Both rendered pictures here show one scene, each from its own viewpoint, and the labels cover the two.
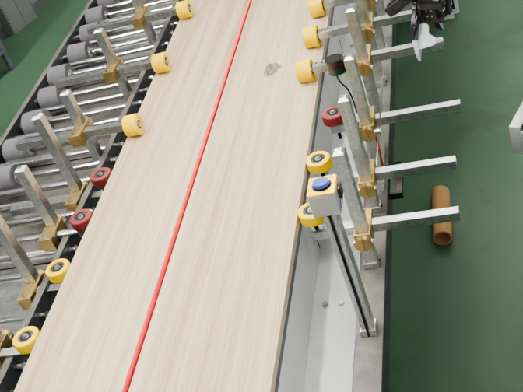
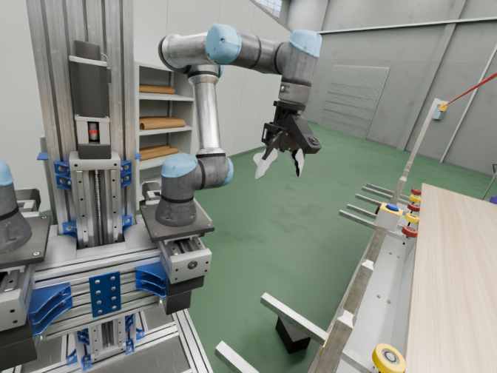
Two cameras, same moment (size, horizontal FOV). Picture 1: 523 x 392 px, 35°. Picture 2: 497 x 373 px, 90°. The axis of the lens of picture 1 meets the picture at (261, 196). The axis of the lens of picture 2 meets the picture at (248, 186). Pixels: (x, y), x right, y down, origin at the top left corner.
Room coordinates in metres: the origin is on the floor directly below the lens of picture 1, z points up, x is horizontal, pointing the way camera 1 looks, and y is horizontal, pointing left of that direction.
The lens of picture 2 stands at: (2.47, -0.50, 1.54)
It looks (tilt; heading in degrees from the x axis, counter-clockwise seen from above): 22 degrees down; 190
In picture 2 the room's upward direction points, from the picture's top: 10 degrees clockwise
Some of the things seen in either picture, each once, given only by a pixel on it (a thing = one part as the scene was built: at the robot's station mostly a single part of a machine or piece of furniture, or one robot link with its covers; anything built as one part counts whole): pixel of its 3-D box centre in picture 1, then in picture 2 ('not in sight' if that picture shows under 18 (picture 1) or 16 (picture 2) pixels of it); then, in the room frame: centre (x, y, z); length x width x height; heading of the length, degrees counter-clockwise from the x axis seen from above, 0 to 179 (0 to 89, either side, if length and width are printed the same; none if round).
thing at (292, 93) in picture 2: not in sight; (293, 94); (1.81, -0.56, 1.54); 0.08 x 0.08 x 0.05
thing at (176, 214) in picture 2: not in sight; (177, 204); (1.71, -0.89, 1.09); 0.15 x 0.15 x 0.10
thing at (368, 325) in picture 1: (350, 273); (364, 272); (1.56, -0.14, 0.93); 0.05 x 0.05 x 0.45; 69
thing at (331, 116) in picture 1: (336, 124); not in sight; (2.34, -0.33, 0.85); 0.08 x 0.08 x 0.11
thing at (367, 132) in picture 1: (367, 124); not in sight; (2.29, -0.42, 0.85); 0.14 x 0.06 x 0.05; 159
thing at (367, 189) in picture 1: (367, 179); not in sight; (2.06, -0.33, 0.81); 0.14 x 0.06 x 0.05; 159
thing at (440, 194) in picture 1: (441, 215); not in sight; (2.64, -0.69, 0.04); 0.30 x 0.08 x 0.08; 159
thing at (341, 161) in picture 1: (358, 215); (343, 320); (1.80, -0.23, 0.89); 0.04 x 0.04 x 0.48; 69
